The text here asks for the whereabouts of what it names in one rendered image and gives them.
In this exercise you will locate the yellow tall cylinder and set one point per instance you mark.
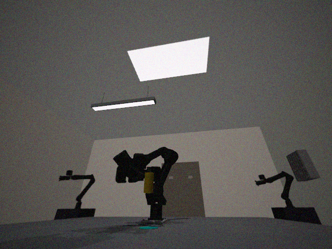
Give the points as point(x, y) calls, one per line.
point(148, 182)

